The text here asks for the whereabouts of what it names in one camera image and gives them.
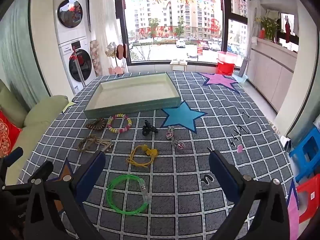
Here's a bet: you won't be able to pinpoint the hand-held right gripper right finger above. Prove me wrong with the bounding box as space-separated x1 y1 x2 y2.
207 150 290 240

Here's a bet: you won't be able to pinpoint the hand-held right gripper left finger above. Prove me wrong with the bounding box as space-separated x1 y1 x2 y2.
24 151 107 240

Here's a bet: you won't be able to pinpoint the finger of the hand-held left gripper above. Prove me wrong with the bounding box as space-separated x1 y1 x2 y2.
0 147 24 167
2 160 54 190

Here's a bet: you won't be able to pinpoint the green plastic bangle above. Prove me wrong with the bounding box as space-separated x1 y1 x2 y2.
107 174 150 215

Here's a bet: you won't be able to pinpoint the brown rope necklace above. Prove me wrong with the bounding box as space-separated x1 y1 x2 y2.
77 134 114 153

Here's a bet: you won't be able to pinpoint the yellow cord bracelet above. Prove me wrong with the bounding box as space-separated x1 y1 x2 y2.
126 145 159 167

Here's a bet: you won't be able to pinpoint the silver pendant keychain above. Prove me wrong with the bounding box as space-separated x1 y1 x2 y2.
165 126 185 151

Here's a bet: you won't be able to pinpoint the teal shallow tray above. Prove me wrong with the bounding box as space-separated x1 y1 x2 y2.
84 72 181 119

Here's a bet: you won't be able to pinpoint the red patterned cushion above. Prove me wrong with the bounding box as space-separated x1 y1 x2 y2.
0 110 22 158

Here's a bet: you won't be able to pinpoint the green sofa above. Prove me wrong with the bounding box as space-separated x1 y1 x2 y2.
0 79 69 185

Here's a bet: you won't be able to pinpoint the grey checked star rug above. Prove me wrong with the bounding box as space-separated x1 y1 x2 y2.
19 70 300 240

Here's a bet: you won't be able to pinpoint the black hair claw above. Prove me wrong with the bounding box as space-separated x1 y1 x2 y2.
142 120 158 137

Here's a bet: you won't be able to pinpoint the blue plastic stool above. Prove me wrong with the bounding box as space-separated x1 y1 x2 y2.
289 127 320 183

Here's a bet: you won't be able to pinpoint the red plastic stool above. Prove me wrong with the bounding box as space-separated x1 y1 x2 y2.
296 174 320 224

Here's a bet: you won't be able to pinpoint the metal mop pole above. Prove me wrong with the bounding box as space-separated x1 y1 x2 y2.
74 47 87 87

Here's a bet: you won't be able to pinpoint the teal curtain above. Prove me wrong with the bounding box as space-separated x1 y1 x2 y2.
0 0 52 105

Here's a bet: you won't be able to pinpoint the red bucket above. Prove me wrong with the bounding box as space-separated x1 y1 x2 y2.
215 60 236 76

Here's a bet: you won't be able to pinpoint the white washing machine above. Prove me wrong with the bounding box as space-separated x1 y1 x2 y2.
58 40 98 95

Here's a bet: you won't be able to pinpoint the beige low cabinet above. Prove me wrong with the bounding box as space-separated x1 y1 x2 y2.
246 37 299 113

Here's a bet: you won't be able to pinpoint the pink checkered board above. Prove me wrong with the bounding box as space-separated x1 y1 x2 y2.
90 40 103 77

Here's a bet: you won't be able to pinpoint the pink basin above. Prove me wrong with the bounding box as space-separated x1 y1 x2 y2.
217 51 238 64

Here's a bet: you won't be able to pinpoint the small white stool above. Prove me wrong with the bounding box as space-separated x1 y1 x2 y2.
170 59 187 72

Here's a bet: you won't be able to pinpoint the slipper rack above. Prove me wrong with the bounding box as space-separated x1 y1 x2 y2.
105 42 129 75

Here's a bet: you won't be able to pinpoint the potted green plants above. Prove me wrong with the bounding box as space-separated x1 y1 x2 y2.
257 16 279 40

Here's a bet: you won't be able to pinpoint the white tumble dryer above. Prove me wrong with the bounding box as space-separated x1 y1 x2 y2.
53 0 92 47

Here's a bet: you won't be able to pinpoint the brown beaded bracelet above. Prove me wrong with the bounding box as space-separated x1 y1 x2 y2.
86 118 107 132

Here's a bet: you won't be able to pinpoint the pastel beaded bracelet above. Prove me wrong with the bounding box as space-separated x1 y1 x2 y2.
107 114 132 134

